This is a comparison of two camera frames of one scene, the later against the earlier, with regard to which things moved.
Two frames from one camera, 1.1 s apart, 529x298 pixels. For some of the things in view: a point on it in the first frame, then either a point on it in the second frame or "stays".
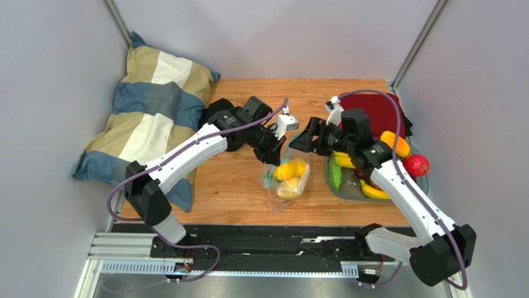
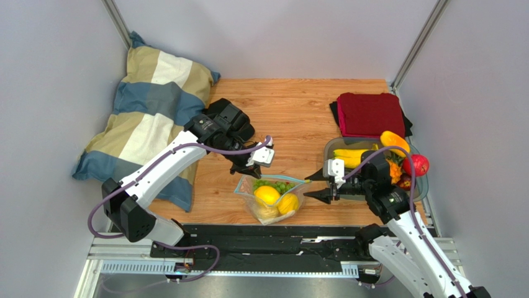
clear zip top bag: x=285 y=183 → x=275 y=198
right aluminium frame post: x=438 y=12 stays
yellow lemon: x=297 y=167 → x=288 y=202
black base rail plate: x=266 y=247 stays
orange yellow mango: x=402 y=147 stays
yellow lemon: x=282 y=172 → x=268 y=194
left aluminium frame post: x=118 y=23 stays
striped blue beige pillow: x=159 y=103 stays
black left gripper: x=272 y=154 → x=253 y=171
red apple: x=416 y=165 stays
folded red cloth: x=380 y=109 stays
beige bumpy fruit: x=288 y=189 → x=268 y=212
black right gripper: x=316 y=135 → x=333 y=189
